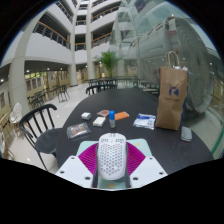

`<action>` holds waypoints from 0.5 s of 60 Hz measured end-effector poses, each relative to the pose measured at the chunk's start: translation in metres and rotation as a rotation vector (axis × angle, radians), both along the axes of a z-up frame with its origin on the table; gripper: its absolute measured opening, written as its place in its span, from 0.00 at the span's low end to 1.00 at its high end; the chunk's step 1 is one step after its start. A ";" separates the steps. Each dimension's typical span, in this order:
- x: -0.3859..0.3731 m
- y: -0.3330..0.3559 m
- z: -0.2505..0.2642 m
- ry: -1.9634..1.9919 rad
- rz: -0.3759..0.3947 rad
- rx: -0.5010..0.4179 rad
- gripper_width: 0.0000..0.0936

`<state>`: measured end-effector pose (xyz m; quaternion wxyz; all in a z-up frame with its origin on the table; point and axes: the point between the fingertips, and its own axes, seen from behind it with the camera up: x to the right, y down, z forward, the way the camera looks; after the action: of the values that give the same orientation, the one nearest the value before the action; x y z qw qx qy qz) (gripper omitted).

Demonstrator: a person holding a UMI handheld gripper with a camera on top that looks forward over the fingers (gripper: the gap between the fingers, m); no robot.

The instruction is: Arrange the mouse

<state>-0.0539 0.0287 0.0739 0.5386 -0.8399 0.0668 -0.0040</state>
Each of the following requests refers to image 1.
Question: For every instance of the group of black chairs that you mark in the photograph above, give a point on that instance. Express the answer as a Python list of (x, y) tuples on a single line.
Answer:
[(43, 96)]

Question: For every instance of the grey flat case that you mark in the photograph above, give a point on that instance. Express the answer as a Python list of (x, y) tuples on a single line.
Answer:
[(186, 134)]

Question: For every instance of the clear plastic snack bag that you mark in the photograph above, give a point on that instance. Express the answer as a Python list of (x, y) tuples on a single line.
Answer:
[(78, 130)]

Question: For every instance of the brown paper carrier bag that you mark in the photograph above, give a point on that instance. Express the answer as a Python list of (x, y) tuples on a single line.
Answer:
[(171, 100)]

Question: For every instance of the white perforated computer mouse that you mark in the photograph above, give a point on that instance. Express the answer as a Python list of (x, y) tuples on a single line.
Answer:
[(112, 156)]

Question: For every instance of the white and blue tissue pack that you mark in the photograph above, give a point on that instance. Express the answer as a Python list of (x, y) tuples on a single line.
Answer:
[(144, 121)]

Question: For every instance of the orange packet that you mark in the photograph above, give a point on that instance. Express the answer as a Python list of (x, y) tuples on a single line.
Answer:
[(122, 115)]

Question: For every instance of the white lattice chair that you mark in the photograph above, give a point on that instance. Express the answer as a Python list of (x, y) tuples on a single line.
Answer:
[(15, 115)]

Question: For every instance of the small white box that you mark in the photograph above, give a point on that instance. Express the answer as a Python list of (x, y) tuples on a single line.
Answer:
[(86, 116)]

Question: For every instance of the brown snack packet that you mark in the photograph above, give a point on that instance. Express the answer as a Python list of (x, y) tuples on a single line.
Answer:
[(103, 113)]

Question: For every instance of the mint cartoon print mouse pad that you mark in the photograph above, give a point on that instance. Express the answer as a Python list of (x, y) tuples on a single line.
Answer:
[(143, 145)]

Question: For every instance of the black spindle-back chair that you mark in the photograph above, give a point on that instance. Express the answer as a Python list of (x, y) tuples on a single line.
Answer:
[(48, 140)]

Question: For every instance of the flat white box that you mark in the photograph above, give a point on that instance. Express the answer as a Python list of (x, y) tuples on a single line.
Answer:
[(99, 122)]

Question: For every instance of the black chair with wide back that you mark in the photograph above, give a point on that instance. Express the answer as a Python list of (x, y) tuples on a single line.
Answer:
[(100, 87)]

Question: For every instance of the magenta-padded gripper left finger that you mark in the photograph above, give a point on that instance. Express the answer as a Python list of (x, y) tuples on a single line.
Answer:
[(75, 168)]

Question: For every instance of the small blue-capped bottle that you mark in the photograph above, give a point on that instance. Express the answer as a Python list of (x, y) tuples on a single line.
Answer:
[(112, 120)]

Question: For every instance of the green potted palm plant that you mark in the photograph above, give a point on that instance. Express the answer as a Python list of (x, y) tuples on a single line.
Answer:
[(109, 61)]

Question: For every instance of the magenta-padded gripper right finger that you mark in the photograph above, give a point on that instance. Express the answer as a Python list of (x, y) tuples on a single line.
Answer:
[(146, 168)]

